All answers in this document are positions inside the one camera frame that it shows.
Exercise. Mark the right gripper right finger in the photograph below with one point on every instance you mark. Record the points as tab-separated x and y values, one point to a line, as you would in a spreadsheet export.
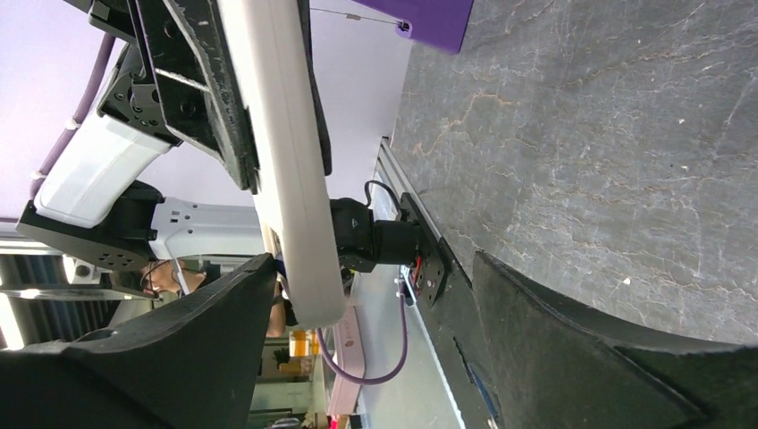
559	363

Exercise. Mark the white remote control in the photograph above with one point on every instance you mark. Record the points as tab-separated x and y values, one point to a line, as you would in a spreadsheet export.
269	57

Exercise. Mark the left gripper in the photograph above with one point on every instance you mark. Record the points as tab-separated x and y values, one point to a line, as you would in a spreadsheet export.
174	79

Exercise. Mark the purple stand with white device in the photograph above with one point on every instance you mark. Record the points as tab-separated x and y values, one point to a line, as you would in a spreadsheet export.
440	24

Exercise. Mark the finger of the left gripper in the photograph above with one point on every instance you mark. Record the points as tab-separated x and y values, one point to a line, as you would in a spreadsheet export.
322	128

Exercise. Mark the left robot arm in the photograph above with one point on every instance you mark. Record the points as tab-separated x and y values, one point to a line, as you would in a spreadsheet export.
92	205

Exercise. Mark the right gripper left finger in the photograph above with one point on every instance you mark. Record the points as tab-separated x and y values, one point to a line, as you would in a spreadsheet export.
192	363

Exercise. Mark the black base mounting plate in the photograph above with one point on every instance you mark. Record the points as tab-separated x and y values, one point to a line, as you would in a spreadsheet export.
448	309

